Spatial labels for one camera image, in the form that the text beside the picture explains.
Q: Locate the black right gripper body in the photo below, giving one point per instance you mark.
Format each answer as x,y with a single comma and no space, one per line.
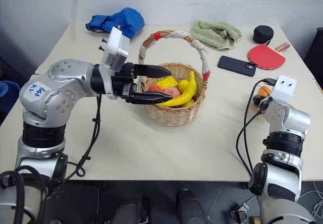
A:
258,101

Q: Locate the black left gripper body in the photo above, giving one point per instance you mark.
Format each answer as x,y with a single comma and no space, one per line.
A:
123,82

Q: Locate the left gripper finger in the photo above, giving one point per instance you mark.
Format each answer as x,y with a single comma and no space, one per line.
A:
149,98
151,71

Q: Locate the small orange fruit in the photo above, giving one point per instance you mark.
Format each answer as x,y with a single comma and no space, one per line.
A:
265,91

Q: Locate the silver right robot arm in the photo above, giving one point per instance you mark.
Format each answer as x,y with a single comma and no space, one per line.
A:
280,173

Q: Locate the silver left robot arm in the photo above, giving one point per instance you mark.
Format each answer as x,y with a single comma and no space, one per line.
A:
63,87

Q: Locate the red peach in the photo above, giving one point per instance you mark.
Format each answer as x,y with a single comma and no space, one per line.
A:
155,88

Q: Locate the yellow bell pepper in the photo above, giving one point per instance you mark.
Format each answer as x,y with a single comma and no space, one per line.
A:
166,82

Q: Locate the pink apple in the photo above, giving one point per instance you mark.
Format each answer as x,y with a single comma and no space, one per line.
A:
172,91

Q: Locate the yellow lemon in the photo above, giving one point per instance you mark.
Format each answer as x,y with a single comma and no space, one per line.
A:
183,85

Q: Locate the yellow banana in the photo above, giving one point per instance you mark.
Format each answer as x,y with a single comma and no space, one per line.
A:
188,92

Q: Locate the black smartphone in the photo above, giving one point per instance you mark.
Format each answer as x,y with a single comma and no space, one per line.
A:
236,66

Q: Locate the red table tennis paddle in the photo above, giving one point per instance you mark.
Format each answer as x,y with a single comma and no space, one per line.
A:
265,57

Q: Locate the blue boxing glove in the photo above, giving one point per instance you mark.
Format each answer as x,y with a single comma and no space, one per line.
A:
123,19

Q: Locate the black round case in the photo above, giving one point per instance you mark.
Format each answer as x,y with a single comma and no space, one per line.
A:
263,34

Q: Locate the green towel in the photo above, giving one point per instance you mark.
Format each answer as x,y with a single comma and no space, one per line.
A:
214,34

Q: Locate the black chair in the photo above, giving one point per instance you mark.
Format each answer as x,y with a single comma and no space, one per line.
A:
315,50

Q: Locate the metal clip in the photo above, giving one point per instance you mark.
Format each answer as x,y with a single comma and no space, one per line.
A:
241,212

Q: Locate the dark rounded shape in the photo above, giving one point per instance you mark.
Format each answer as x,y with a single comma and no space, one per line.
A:
190,206
132,211

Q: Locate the blue round container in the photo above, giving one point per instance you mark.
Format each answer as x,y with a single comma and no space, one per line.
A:
8,98

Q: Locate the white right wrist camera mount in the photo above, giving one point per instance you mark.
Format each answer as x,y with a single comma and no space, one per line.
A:
283,89

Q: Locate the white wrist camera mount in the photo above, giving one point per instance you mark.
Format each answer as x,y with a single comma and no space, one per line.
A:
283,89
114,50

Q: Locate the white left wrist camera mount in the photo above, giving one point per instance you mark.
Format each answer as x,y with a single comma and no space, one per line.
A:
114,50

